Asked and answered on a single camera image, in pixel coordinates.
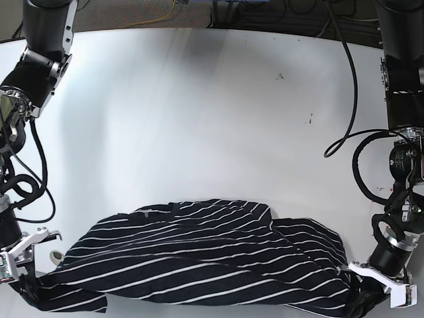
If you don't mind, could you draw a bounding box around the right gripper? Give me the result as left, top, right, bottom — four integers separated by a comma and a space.
1, 229, 62, 308

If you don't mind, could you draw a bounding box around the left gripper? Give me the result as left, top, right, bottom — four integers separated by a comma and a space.
337, 262, 413, 318

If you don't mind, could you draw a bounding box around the black white striped t-shirt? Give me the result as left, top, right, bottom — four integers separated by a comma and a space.
37, 199, 350, 317

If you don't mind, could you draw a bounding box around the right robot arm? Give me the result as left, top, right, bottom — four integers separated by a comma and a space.
1, 1, 78, 305

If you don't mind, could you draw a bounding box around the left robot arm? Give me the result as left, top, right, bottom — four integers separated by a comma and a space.
341, 1, 423, 317

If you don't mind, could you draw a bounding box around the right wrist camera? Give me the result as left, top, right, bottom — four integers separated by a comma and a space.
0, 252, 19, 284

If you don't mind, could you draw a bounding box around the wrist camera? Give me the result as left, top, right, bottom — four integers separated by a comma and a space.
0, 252, 19, 284
390, 284, 417, 309

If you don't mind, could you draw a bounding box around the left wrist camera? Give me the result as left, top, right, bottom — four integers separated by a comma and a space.
390, 284, 417, 309

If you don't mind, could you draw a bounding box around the left table cable grommet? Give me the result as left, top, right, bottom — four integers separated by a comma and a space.
50, 250, 64, 266

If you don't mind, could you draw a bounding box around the white wall cable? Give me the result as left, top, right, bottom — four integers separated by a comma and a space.
341, 14, 380, 23

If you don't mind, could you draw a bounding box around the yellow floor cable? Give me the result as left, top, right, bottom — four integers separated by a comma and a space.
121, 0, 176, 29

